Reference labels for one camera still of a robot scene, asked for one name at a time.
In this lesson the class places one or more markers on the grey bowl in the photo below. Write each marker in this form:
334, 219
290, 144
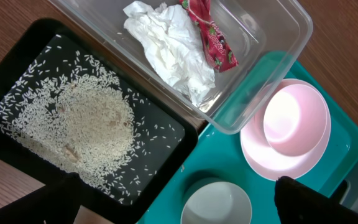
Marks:
213, 201

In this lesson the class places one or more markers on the teal plastic serving tray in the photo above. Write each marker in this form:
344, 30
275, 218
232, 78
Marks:
220, 155

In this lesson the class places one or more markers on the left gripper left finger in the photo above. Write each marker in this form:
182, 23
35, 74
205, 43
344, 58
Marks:
53, 203

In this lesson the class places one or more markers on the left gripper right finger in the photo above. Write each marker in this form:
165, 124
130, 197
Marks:
297, 203

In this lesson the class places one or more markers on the white napkin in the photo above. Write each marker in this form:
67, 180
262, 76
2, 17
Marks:
172, 45

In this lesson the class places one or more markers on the clear plastic storage bin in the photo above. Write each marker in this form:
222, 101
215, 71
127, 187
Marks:
266, 37

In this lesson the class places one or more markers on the black plastic tray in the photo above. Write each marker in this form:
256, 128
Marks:
166, 139

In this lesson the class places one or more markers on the large pink plate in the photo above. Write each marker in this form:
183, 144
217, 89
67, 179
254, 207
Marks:
267, 162

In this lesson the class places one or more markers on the white rice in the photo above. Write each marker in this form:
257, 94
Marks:
81, 120

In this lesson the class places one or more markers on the red snack wrapper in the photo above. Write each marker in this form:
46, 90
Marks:
217, 52

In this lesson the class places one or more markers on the small pink plate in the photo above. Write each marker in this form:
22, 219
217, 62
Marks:
295, 120

